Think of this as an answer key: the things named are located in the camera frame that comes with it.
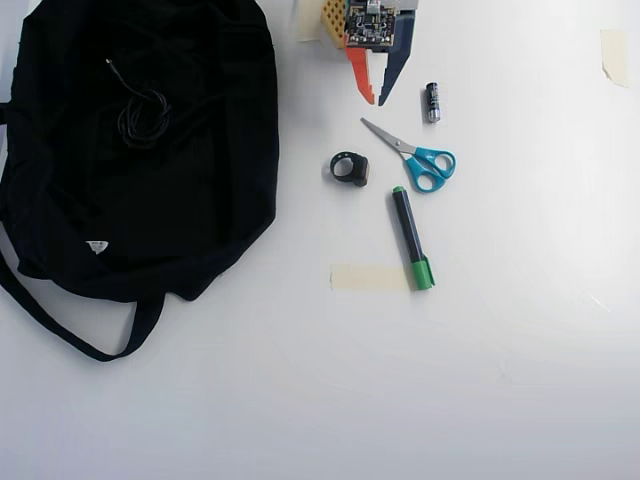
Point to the torn beige masking tape piece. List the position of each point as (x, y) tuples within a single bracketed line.
[(615, 55)]

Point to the black cylindrical battery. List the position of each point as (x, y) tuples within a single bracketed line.
[(432, 102)]

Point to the black marker with green cap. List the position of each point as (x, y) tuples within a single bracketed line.
[(410, 235)]

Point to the black fabric bag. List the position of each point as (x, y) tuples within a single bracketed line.
[(150, 200)]

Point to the yellow perforated robot base part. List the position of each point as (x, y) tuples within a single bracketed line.
[(334, 22)]

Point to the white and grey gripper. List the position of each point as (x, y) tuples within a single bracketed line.
[(398, 67)]

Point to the long beige masking tape strip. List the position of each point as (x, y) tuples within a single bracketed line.
[(367, 277)]

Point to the square camera circuit board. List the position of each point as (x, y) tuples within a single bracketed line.
[(370, 22)]

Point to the beige tape under robot base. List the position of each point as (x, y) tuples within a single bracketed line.
[(309, 22)]

